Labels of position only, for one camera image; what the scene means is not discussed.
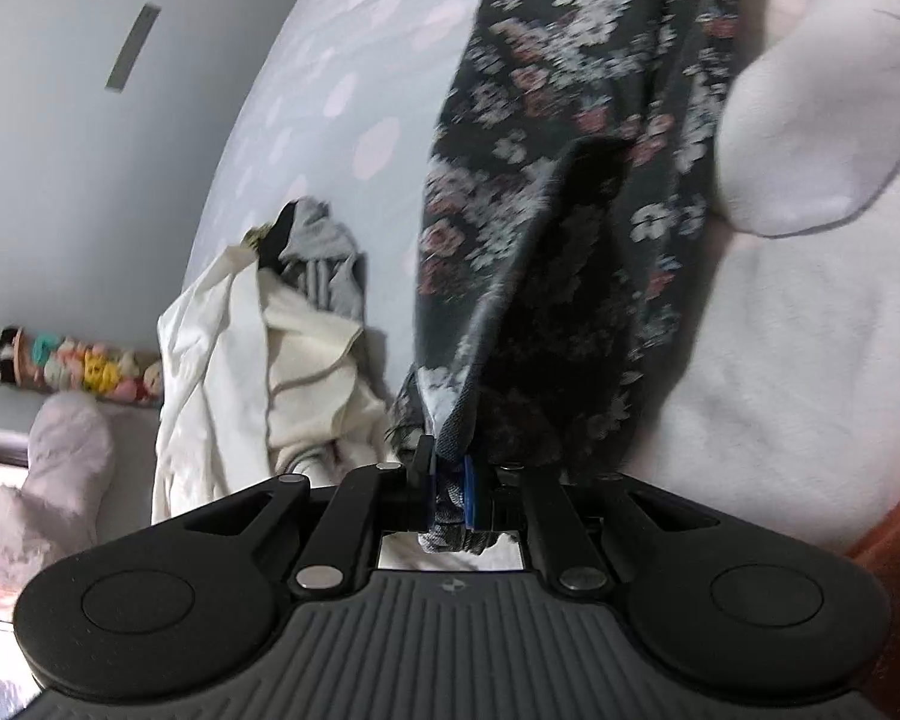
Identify person's white sock foot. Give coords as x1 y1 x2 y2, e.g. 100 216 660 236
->
714 37 900 235

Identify grey garment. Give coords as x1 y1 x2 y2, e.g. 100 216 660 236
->
277 197 368 323

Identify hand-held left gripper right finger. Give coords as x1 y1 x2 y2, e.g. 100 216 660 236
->
461 456 695 595

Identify dark floral pants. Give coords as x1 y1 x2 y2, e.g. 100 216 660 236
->
386 0 766 556

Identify person's white fleece leg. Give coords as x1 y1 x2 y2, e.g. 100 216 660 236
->
645 0 900 556

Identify cream garment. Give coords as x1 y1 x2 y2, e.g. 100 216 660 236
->
259 285 391 481

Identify white garment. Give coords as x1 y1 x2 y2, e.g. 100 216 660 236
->
151 247 271 526

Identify grey wall switch panel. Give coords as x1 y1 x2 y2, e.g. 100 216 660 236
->
105 4 162 93

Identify black garment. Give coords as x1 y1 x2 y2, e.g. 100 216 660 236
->
259 202 301 271

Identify polka dot bed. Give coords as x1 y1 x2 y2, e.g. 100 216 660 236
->
180 0 818 421

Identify column of plush toys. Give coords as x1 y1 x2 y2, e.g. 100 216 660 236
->
15 326 164 410

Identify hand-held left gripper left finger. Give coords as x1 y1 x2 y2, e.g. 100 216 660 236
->
184 435 436 595

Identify rolled pale pink quilt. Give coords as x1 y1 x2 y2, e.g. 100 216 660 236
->
0 392 115 608

